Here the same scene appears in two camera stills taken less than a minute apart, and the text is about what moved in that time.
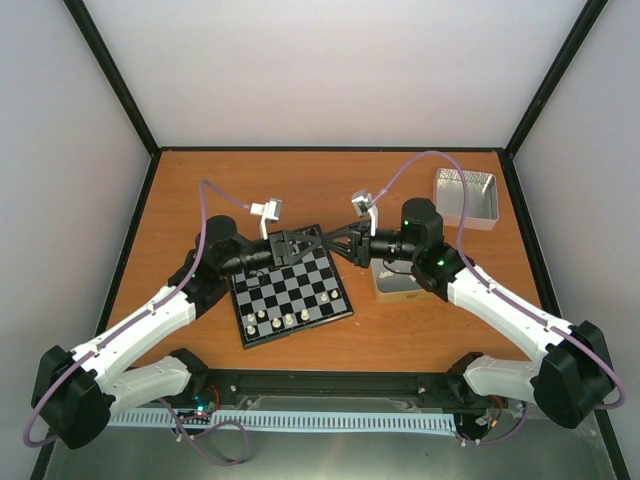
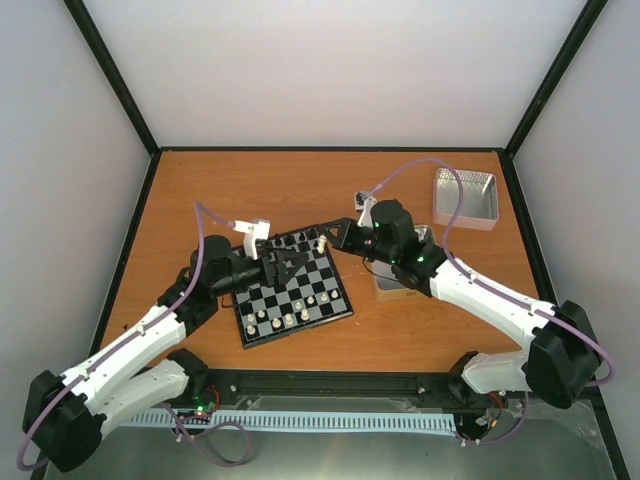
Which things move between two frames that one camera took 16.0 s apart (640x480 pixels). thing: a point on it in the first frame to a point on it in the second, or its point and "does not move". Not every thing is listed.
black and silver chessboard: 277,301 does not move
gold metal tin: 393,280 does not move
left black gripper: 279,245 to 281,257
